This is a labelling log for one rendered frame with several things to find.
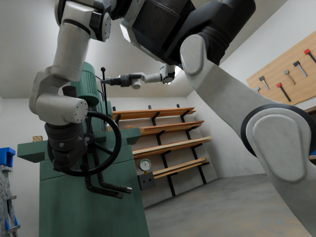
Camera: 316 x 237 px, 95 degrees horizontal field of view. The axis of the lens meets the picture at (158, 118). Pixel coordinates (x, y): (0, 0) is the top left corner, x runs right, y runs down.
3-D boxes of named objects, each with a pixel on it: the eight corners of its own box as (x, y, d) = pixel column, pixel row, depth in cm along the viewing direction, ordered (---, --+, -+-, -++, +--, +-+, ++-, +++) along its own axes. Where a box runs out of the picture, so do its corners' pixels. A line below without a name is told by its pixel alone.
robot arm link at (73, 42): (85, 70, 36) (102, -4, 36) (39, 59, 34) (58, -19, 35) (96, 81, 46) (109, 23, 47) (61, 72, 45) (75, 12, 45)
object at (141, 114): (122, 224, 231) (102, 95, 311) (115, 218, 276) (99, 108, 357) (230, 177, 359) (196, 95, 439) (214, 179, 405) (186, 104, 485)
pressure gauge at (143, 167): (141, 176, 75) (138, 160, 78) (140, 176, 78) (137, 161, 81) (153, 172, 77) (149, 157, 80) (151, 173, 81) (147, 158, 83)
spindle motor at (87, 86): (69, 97, 94) (67, 59, 104) (74, 109, 108) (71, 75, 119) (98, 95, 101) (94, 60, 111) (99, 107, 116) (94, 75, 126)
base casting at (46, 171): (37, 181, 65) (38, 161, 68) (65, 184, 114) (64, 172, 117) (134, 159, 83) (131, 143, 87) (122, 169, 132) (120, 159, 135)
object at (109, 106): (103, 116, 122) (100, 101, 127) (102, 121, 130) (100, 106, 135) (113, 115, 125) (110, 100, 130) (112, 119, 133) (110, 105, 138)
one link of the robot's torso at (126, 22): (222, 27, 68) (175, 9, 87) (190, -44, 42) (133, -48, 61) (184, 80, 78) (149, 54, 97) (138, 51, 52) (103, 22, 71)
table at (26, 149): (3, 152, 58) (4, 138, 60) (34, 163, 84) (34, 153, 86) (146, 130, 83) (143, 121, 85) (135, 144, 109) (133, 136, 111)
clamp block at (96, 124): (69, 136, 68) (68, 118, 71) (74, 143, 80) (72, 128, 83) (102, 131, 74) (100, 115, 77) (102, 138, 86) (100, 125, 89)
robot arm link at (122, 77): (107, 74, 111) (123, 74, 116) (108, 87, 114) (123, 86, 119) (109, 75, 101) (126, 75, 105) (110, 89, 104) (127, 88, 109)
